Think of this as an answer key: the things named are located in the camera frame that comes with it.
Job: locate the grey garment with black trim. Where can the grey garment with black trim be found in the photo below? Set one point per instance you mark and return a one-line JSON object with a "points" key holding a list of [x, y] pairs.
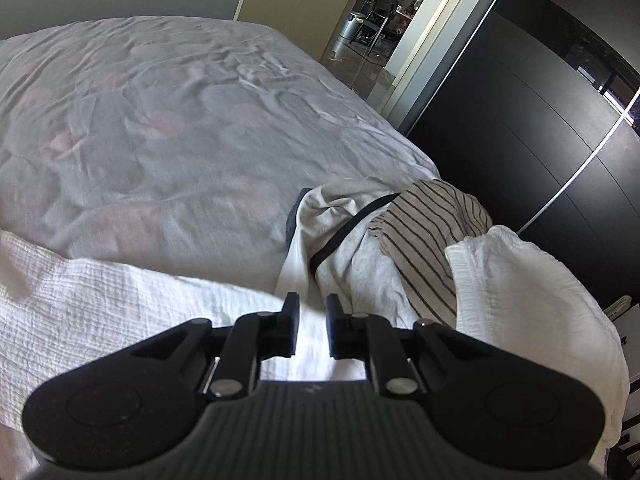
{"points": [[350, 265]]}

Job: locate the white door frame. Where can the white door frame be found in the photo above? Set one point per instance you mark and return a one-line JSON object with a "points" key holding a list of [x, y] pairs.
{"points": [[440, 35]]}

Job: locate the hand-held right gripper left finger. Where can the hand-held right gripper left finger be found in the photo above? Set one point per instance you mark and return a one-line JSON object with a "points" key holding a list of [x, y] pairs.
{"points": [[294, 327]]}

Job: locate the grey trash can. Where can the grey trash can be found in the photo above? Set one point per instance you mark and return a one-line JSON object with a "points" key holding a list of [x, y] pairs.
{"points": [[350, 27]]}

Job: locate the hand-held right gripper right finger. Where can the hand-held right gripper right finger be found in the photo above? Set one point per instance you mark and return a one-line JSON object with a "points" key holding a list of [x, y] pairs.
{"points": [[331, 327]]}

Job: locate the bed with pink dotted sheet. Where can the bed with pink dotted sheet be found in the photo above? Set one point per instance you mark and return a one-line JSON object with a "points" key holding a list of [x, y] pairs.
{"points": [[175, 135]]}

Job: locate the dark chair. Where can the dark chair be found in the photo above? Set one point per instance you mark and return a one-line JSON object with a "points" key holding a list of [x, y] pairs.
{"points": [[372, 22]]}

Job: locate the black wardrobe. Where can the black wardrobe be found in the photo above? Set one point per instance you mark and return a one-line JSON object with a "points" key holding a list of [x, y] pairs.
{"points": [[500, 110]]}

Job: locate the beige black striped garment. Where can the beige black striped garment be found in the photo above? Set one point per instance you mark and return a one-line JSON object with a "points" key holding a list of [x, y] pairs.
{"points": [[425, 240]]}

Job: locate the white crinkled cloth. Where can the white crinkled cloth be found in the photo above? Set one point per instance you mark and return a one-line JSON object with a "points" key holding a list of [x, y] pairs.
{"points": [[525, 310], [100, 310]]}

